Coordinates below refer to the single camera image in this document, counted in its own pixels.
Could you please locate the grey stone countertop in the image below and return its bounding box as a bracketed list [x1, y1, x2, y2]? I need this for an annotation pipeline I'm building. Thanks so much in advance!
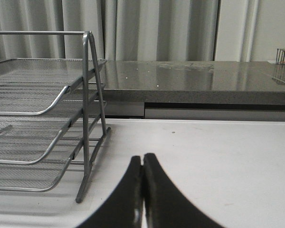
[101, 61, 285, 105]

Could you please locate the silver mesh tray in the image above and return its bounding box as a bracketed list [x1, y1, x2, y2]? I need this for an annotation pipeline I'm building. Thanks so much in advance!
[0, 100, 84, 167]
[0, 58, 105, 118]
[0, 138, 80, 191]

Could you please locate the silver wire rack frame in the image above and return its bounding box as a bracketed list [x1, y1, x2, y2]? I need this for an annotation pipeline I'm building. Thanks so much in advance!
[0, 31, 110, 203]

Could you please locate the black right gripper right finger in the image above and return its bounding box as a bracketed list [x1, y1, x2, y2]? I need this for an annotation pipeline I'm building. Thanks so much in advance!
[142, 153, 222, 228]

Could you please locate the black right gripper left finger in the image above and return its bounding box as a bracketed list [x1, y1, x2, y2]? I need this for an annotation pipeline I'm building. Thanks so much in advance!
[78, 156, 143, 228]

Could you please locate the grey curtain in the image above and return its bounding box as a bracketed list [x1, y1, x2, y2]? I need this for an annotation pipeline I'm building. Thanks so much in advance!
[0, 0, 285, 61]

